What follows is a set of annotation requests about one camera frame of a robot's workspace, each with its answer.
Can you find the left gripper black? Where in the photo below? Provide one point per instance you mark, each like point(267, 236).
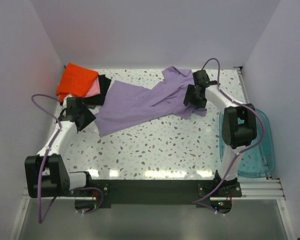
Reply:
point(90, 117)

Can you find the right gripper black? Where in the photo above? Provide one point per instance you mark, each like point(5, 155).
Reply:
point(189, 98)

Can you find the lilac polo shirt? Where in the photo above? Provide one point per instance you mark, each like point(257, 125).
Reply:
point(128, 105)

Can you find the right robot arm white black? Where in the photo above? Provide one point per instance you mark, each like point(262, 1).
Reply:
point(239, 127)

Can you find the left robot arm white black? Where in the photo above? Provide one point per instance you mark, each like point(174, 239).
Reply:
point(46, 172)

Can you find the folded black t shirt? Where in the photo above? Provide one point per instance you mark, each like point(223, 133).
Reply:
point(97, 100)

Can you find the folded pink t shirt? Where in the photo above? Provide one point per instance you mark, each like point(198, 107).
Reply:
point(78, 88)

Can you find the folded orange t shirt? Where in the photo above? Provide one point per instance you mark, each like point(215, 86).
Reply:
point(76, 72)

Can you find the teal plastic basket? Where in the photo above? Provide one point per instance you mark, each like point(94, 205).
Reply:
point(258, 160)

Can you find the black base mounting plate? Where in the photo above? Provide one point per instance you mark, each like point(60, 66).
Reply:
point(202, 193)

